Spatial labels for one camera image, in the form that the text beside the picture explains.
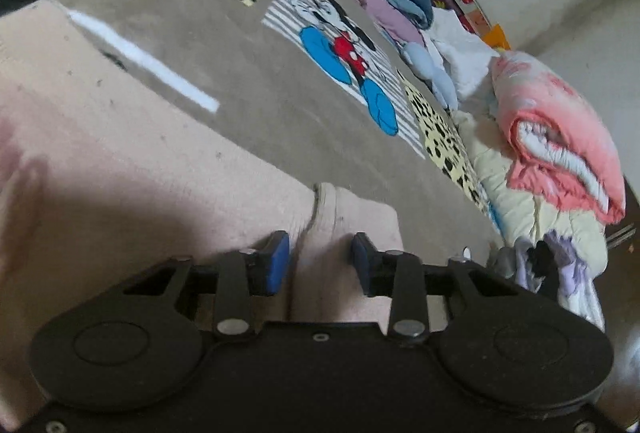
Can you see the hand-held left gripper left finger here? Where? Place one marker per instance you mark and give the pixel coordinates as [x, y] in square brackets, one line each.
[276, 263]

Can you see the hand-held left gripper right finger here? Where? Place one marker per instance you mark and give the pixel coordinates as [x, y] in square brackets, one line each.
[361, 263]

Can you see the pink sweater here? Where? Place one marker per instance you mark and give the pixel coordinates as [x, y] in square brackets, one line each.
[125, 163]

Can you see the purple and black clothes pile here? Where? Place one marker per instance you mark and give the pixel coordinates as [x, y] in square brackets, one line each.
[567, 263]

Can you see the cream quilt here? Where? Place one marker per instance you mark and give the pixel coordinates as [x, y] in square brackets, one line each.
[500, 173]

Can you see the light blue cloth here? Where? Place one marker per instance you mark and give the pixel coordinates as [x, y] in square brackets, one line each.
[430, 68]

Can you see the tan cartoon printed blanket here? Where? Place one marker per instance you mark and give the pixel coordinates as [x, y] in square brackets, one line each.
[225, 53]

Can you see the white cloth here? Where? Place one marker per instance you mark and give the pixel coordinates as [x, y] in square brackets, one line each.
[465, 53]

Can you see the pink folded quilt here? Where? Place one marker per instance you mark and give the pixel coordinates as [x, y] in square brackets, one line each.
[550, 113]

